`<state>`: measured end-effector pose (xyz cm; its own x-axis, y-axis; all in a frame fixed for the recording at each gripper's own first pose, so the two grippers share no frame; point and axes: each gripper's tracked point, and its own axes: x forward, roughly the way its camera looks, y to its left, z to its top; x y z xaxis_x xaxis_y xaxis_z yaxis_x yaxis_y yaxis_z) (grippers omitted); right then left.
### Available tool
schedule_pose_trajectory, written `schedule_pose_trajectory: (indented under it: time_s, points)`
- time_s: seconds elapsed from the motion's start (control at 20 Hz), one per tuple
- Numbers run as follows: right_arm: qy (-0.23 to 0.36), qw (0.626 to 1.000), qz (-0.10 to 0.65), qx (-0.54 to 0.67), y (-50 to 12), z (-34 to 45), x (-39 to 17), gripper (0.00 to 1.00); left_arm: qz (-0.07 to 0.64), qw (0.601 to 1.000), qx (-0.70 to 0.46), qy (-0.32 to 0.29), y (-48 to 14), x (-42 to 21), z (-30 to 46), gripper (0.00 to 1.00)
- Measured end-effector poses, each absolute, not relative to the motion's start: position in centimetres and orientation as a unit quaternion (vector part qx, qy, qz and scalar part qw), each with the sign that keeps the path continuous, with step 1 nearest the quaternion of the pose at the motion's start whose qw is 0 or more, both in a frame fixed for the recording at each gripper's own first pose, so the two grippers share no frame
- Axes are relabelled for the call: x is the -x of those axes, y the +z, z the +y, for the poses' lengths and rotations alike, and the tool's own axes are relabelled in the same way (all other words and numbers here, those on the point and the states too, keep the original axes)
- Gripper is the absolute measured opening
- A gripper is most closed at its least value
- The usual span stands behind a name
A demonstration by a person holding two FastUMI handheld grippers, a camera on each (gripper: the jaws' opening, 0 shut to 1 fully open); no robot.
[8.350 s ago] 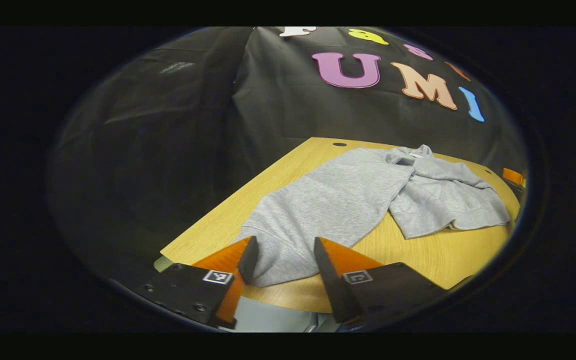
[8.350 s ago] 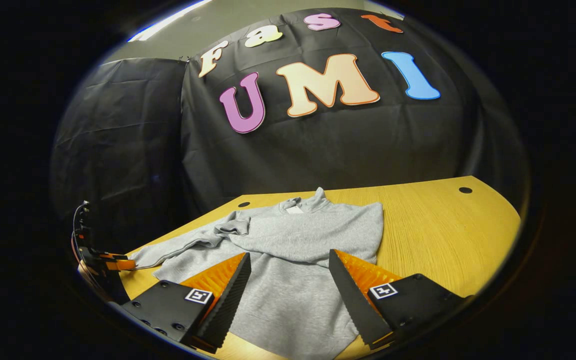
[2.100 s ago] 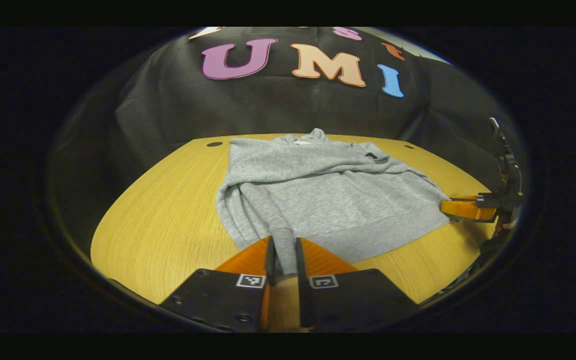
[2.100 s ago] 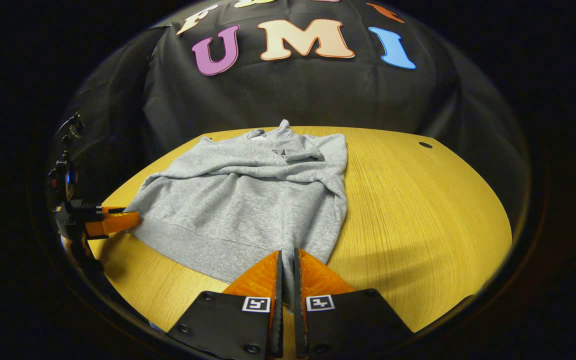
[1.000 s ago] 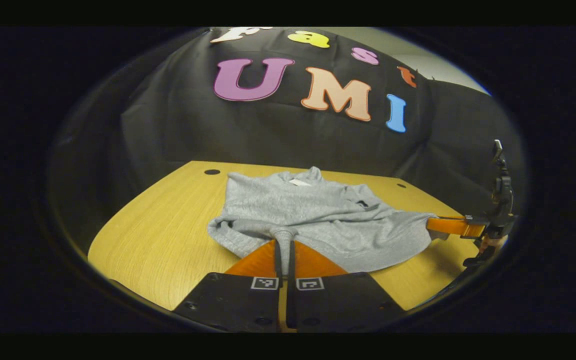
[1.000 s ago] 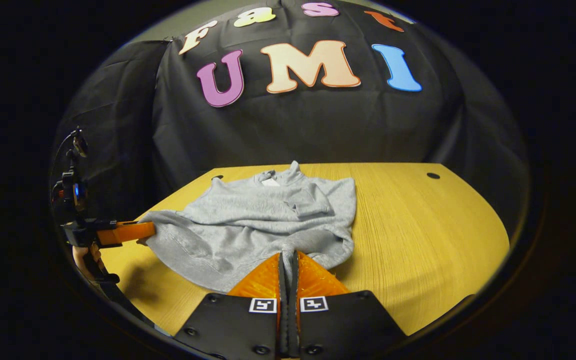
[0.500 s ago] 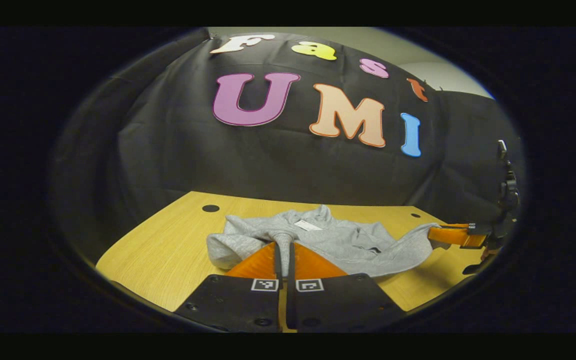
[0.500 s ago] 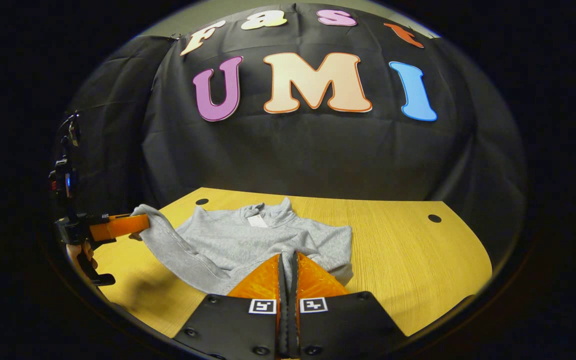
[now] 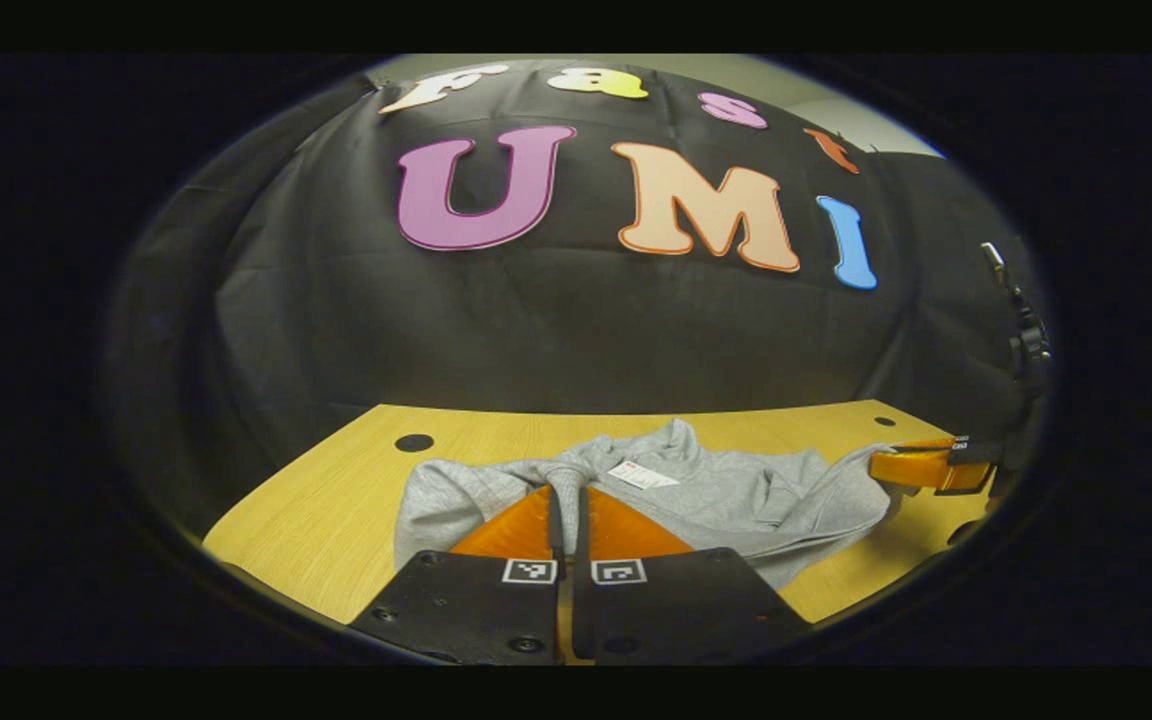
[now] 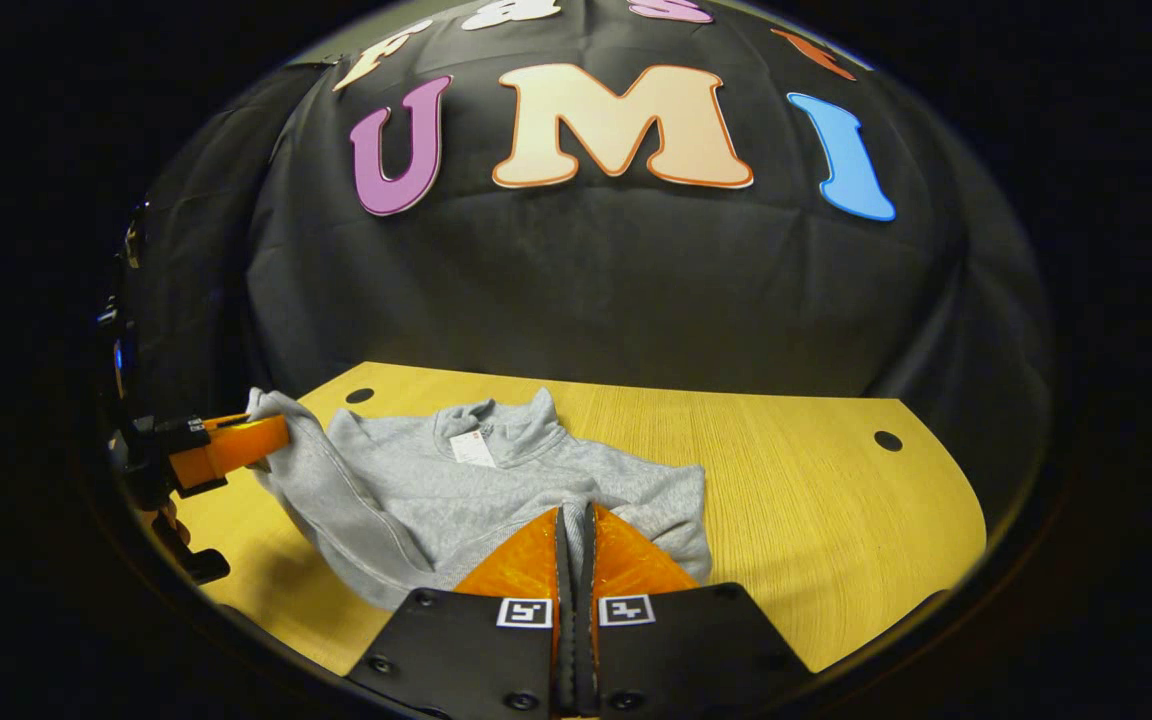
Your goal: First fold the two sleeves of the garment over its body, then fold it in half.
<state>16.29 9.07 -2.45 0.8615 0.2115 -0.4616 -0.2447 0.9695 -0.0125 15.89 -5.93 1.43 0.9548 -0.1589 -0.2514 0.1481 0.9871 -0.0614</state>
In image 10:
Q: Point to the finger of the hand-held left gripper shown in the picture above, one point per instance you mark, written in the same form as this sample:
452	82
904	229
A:
231	450
226	420

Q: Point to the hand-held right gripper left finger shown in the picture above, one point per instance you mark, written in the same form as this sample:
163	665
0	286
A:
456	650

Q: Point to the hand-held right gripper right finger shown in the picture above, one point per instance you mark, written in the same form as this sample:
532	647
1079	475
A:
686	650

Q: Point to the grey sweatshirt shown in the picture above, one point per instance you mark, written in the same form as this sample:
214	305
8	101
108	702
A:
416	500

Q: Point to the black backdrop cloth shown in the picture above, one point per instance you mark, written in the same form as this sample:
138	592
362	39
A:
586	280

